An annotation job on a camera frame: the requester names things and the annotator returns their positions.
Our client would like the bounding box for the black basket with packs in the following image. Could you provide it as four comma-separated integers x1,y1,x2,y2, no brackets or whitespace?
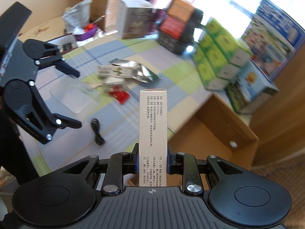
157,0,204,55

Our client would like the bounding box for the tall white medicine box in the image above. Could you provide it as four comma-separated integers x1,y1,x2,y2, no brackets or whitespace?
139,89,168,188

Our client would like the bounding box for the clear plastic container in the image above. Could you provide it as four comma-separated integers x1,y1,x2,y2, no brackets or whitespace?
50,77,101,116

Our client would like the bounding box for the white humidifier box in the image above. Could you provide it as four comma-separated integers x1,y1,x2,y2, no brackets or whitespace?
116,0,153,39

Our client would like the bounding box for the pink white paper bag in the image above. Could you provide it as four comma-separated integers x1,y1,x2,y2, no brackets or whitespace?
103,0,120,33

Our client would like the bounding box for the red snack packet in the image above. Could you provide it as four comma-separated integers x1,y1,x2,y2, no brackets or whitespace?
109,86,130,105

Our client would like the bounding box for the silver foil bag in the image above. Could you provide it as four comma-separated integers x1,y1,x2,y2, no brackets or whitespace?
110,59,159,83

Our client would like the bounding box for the purple box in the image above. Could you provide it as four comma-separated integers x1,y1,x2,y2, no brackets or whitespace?
73,24,97,41

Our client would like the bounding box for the checkered tablecloth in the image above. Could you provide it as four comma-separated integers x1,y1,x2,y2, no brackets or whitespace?
21,35,211,175

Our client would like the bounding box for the black audio cable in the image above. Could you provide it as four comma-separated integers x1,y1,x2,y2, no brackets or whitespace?
90,118,106,146

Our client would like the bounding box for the grey plastic bag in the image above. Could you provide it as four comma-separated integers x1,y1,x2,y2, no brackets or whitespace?
62,0,92,33

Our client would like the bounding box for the blue picture box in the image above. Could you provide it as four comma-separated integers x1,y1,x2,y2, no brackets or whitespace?
225,60,279,115

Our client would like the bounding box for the white parrot ointment box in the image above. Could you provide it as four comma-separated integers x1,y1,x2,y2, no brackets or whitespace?
97,65,133,79

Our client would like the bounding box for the brown cardboard box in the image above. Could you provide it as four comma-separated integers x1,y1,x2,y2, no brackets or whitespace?
169,95,258,170

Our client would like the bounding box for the green tissue pack stack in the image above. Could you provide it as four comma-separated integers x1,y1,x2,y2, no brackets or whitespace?
192,18,253,91

